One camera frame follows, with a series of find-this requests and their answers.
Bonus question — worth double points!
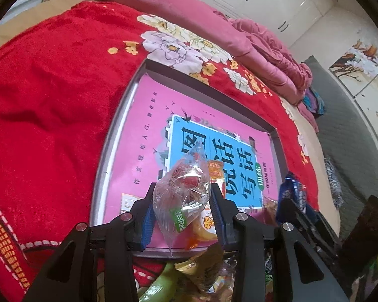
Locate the blue cookie packet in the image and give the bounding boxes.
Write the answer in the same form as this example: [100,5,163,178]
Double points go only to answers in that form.
[277,173,319,224]

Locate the blue snack bar packet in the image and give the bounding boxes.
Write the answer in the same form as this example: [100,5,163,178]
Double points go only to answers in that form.
[264,250,274,278]

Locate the grey patterned cloth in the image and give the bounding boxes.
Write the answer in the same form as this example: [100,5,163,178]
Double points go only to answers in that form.
[324,157,345,210]

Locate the colourful cloth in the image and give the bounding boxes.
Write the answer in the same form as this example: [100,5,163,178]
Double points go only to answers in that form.
[302,86,325,115]

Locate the pink quilt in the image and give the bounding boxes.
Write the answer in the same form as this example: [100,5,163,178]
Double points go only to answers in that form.
[71,0,320,133]

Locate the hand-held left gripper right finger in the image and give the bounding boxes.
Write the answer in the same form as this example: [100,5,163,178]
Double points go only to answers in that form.
[209,182,349,302]

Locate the pink book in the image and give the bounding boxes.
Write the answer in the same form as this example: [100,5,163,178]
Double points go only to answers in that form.
[102,74,279,249]

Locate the white wardrobe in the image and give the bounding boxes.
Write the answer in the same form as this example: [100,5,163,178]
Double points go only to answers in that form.
[161,0,337,51]

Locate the grey shallow box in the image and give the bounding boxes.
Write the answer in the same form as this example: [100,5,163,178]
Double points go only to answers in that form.
[90,58,289,260]

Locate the flower wall painting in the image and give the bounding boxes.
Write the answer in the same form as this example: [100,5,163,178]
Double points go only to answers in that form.
[329,39,378,139]

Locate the orange biscuit packet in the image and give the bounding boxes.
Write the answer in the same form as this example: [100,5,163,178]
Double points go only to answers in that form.
[186,160,227,250]

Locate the red floral blanket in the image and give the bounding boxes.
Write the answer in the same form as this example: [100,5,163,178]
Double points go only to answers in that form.
[0,2,320,302]

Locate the clear packet of red candy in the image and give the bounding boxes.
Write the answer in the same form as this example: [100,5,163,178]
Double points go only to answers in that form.
[153,137,213,257]

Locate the grey quilted headboard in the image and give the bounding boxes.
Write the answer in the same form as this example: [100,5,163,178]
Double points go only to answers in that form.
[302,56,378,236]

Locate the gold brown snack packet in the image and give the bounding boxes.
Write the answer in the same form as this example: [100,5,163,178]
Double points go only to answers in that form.
[175,242,227,293]

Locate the green snack packet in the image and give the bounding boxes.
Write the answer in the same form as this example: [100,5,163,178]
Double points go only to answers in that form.
[137,261,190,302]

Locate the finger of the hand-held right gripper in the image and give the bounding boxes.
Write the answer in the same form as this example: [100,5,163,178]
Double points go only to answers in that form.
[279,197,319,227]

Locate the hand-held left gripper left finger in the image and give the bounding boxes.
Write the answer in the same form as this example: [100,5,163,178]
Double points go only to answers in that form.
[22,182,158,302]

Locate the tan bed sheet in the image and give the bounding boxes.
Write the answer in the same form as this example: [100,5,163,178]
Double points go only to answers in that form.
[0,0,342,236]

